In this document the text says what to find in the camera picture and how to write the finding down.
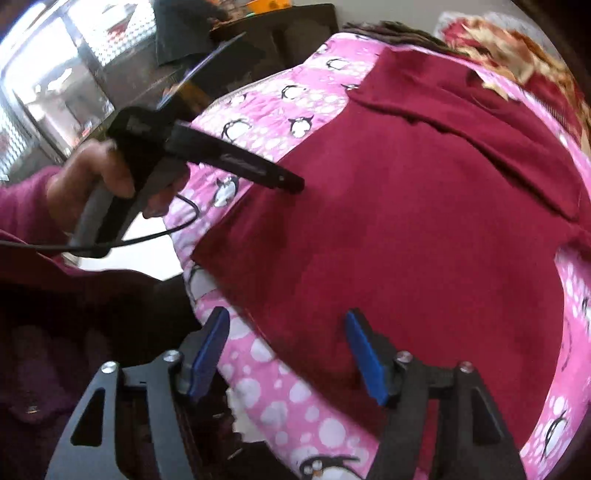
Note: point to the person's maroon clothing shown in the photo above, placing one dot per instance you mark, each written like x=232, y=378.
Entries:
x=55, y=332

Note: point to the red floral quilt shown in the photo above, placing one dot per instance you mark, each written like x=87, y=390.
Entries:
x=545, y=87

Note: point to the pink penguin print blanket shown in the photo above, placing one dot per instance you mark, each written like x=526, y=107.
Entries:
x=277, y=106

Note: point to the dark wooden table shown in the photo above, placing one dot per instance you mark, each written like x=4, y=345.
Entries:
x=304, y=37

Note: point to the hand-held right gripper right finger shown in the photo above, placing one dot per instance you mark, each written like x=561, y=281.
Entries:
x=364, y=355

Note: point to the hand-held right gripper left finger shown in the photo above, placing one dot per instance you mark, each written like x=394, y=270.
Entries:
x=210, y=353

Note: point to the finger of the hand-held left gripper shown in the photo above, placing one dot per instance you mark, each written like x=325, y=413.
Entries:
x=207, y=60
x=240, y=159

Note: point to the person's left hand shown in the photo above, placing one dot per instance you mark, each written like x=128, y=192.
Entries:
x=78, y=177

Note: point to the person's left forearm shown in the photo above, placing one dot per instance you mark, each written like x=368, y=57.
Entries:
x=23, y=203

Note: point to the maroon sweater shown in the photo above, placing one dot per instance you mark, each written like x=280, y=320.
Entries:
x=392, y=207

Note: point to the dark patterned folded cloth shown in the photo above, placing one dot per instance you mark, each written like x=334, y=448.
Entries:
x=397, y=32

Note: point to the lattice glass door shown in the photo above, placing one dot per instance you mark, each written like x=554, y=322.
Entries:
x=60, y=78

